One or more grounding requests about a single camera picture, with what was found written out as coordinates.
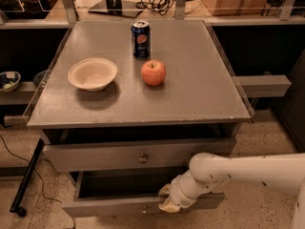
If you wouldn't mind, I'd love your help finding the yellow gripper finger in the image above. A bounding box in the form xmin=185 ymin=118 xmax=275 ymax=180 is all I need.
xmin=158 ymin=198 xmax=180 ymax=213
xmin=158 ymin=183 xmax=171 ymax=197

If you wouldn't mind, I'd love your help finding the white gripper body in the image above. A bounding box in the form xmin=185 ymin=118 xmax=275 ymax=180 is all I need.
xmin=169 ymin=175 xmax=199 ymax=208

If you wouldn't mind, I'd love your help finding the grey drawer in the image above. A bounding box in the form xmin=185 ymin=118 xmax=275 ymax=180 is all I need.
xmin=61 ymin=167 xmax=226 ymax=219
xmin=44 ymin=137 xmax=236 ymax=172

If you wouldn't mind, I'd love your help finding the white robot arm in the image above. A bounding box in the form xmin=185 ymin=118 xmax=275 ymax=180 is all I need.
xmin=158 ymin=153 xmax=305 ymax=229

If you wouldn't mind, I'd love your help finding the grey drawer cabinet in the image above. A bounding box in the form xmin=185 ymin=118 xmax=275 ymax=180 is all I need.
xmin=26 ymin=18 xmax=252 ymax=214

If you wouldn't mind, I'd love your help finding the grey top drawer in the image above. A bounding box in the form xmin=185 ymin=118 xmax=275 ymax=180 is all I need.
xmin=44 ymin=137 xmax=236 ymax=172

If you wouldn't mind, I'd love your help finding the red apple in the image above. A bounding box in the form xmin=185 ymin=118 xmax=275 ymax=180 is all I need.
xmin=141 ymin=60 xmax=166 ymax=87

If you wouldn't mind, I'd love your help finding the beige paper bowl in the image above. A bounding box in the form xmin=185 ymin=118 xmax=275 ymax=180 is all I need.
xmin=68 ymin=57 xmax=118 ymax=92

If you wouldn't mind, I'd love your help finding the black bar on floor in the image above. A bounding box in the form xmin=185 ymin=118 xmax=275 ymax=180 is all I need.
xmin=10 ymin=139 xmax=44 ymax=218

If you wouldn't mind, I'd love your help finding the blue pepsi can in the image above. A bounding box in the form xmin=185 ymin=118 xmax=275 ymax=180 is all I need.
xmin=131 ymin=20 xmax=151 ymax=58

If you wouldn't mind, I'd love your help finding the dark plate on shelf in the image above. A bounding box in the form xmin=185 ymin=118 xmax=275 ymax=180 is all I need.
xmin=32 ymin=70 xmax=51 ymax=87

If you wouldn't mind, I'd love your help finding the small bowl with items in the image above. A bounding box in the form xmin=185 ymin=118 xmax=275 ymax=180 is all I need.
xmin=0 ymin=72 xmax=21 ymax=93

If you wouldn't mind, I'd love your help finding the black floor cable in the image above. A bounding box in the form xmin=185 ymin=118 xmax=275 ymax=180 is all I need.
xmin=0 ymin=135 xmax=76 ymax=229

